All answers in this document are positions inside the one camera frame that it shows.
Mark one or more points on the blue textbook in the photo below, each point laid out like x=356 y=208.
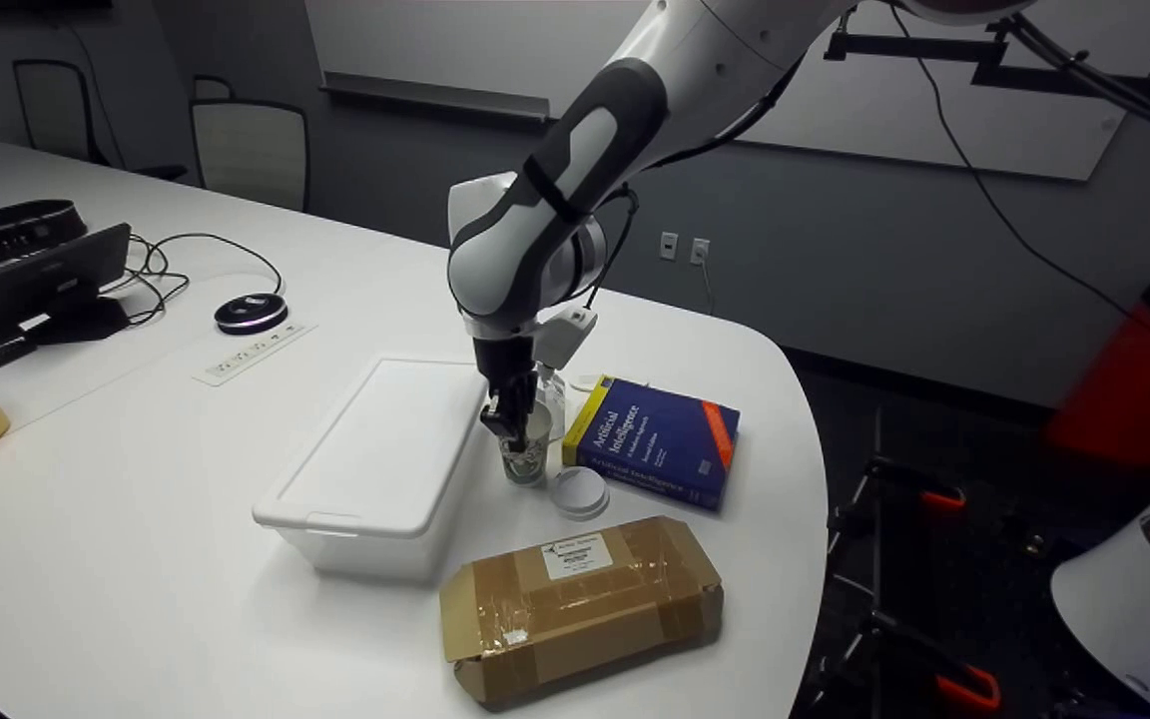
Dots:
x=657 y=442

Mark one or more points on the brown cardboard box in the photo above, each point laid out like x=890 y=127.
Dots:
x=576 y=609

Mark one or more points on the white plastic lidded bin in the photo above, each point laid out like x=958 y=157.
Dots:
x=381 y=487

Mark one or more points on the black round speakerphone puck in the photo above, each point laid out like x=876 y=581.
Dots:
x=249 y=313

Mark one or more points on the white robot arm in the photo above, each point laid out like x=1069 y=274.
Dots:
x=602 y=144

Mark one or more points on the white paper label strip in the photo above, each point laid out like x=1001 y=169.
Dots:
x=252 y=353

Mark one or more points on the black cart with orange clamps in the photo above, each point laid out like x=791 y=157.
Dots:
x=935 y=609

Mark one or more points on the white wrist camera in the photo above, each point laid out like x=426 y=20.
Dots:
x=561 y=337

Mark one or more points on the wall whiteboard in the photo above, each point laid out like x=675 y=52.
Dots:
x=529 y=59

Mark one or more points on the black video soundbar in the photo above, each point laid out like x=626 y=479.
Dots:
x=37 y=225

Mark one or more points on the white round lid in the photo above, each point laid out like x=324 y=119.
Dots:
x=580 y=494

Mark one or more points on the red bin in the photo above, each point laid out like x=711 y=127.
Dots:
x=1136 y=393

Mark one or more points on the white paper cup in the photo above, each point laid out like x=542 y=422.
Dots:
x=526 y=461

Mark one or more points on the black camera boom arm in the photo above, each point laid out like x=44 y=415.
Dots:
x=1017 y=52

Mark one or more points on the grey mesh office chair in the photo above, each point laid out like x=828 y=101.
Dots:
x=252 y=148

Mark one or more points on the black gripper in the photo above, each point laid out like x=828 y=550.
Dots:
x=509 y=372

